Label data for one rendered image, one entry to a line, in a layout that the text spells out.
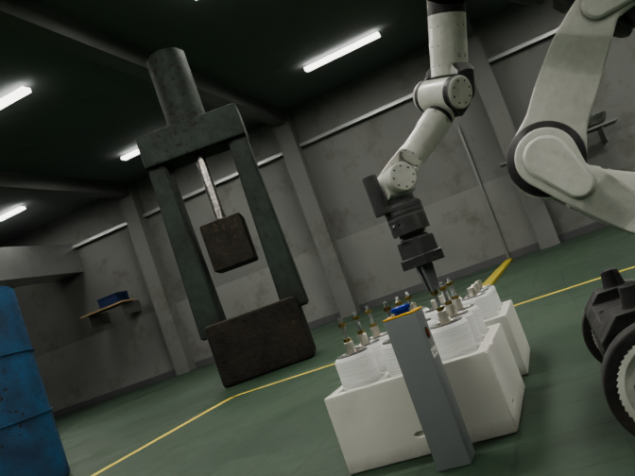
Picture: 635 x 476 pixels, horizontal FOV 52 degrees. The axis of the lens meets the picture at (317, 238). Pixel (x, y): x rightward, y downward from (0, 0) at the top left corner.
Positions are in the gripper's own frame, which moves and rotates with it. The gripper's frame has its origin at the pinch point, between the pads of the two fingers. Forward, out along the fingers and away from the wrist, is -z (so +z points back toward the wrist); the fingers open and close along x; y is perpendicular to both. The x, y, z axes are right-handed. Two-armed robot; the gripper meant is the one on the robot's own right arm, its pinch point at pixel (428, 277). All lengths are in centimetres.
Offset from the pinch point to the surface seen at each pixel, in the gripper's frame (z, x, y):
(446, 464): -34.9, 8.9, -19.5
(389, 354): -13.3, -7.8, -12.0
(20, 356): 28, -239, -63
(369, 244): 68, -796, 555
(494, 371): -22.9, 10.6, -1.0
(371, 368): -15.4, -13.5, -14.3
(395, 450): -33.4, -9.8, -18.1
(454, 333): -13.3, 4.1, -2.3
